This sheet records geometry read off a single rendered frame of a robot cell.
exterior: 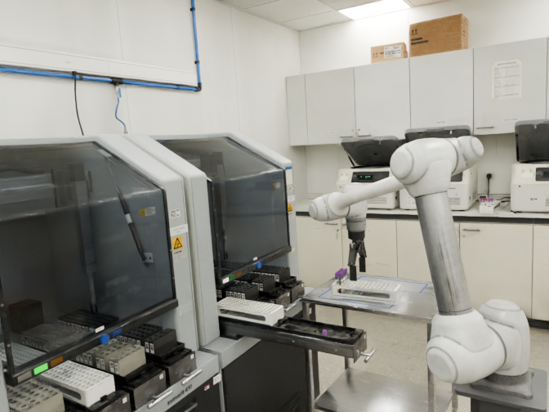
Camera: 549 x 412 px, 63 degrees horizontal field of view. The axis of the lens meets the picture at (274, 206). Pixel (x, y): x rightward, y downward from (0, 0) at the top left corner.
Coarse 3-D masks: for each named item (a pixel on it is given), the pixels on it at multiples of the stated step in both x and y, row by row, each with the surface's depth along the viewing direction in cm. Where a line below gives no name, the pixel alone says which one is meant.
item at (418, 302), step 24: (408, 288) 211; (432, 288) 209; (384, 312) 185; (408, 312) 182; (432, 312) 181; (312, 384) 213; (336, 384) 232; (360, 384) 230; (384, 384) 229; (408, 384) 227; (432, 384) 179; (456, 384) 216; (312, 408) 214; (336, 408) 211; (360, 408) 210; (384, 408) 209; (408, 408) 207; (432, 408) 180; (456, 408) 218
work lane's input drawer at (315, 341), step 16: (224, 320) 190; (240, 320) 186; (288, 320) 186; (304, 320) 182; (256, 336) 182; (272, 336) 177; (288, 336) 173; (304, 336) 170; (320, 336) 167; (336, 336) 168; (352, 336) 164; (336, 352) 163; (352, 352) 160
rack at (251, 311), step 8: (224, 304) 193; (232, 304) 193; (240, 304) 193; (248, 304) 191; (256, 304) 190; (264, 304) 189; (272, 304) 189; (224, 312) 194; (232, 312) 194; (240, 312) 193; (248, 312) 184; (256, 312) 182; (264, 312) 180; (272, 312) 180; (280, 312) 184; (248, 320) 185; (256, 320) 183; (264, 320) 186; (272, 320) 179
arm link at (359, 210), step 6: (348, 186) 194; (354, 186) 193; (360, 186) 193; (354, 204) 191; (360, 204) 193; (366, 204) 195; (354, 210) 192; (360, 210) 193; (366, 210) 196; (348, 216) 193; (354, 216) 194; (360, 216) 194
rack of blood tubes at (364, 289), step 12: (336, 288) 203; (348, 288) 200; (360, 288) 197; (372, 288) 197; (384, 288) 196; (396, 288) 194; (360, 300) 199; (372, 300) 196; (384, 300) 193; (396, 300) 191
